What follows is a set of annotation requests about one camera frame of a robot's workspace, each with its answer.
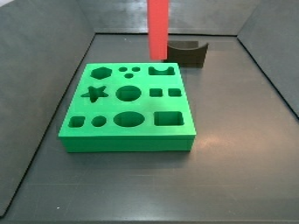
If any red double-square peg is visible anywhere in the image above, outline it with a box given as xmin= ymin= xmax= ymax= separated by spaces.
xmin=147 ymin=0 xmax=170 ymax=60

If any green shape-sorter block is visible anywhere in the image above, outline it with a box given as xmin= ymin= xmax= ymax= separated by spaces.
xmin=59 ymin=63 xmax=197 ymax=152

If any black curved holder block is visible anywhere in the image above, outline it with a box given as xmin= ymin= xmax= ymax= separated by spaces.
xmin=165 ymin=40 xmax=210 ymax=68

